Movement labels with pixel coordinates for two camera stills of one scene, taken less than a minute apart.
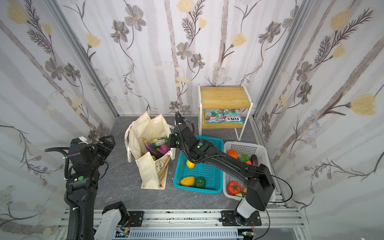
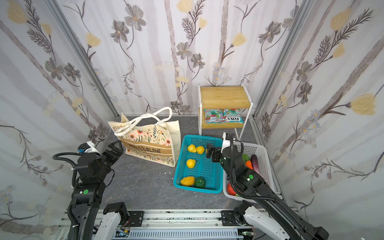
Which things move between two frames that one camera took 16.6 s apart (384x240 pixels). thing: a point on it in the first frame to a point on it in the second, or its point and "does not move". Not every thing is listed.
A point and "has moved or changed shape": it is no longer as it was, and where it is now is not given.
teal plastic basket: x=213 y=176 does not move
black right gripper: x=176 y=140 to x=216 y=153
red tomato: x=233 y=188 does not move
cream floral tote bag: x=152 y=174 has moved or changed shape
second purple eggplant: x=254 y=160 does not move
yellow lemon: x=190 y=164 does not move
